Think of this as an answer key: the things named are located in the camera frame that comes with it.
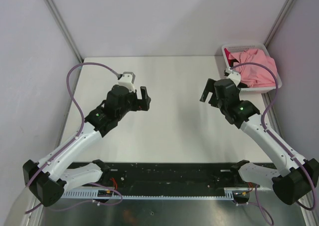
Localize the left aluminium frame post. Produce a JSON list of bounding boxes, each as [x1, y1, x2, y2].
[[37, 0, 84, 63]]

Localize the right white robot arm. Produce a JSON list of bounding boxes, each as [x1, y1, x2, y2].
[[200, 79, 319, 205]]

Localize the red t shirt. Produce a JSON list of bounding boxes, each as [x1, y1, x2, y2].
[[224, 48, 239, 67]]

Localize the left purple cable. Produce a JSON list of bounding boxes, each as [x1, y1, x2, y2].
[[24, 62, 124, 214]]

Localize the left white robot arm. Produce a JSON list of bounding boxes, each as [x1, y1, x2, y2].
[[22, 84, 151, 207]]

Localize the grey slotted cable duct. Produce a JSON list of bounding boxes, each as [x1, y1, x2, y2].
[[61, 188, 252, 201]]

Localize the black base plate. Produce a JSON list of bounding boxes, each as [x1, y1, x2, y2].
[[97, 163, 249, 198]]

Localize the white plastic basket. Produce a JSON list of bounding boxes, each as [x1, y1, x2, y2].
[[222, 42, 282, 93]]

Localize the pink t shirt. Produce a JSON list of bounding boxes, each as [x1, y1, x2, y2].
[[231, 48, 277, 88]]

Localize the aluminium frame post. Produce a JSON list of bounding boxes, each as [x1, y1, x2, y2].
[[37, 0, 84, 63], [264, 0, 297, 47]]

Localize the right aluminium frame post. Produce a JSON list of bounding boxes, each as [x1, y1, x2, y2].
[[264, 0, 297, 47]]

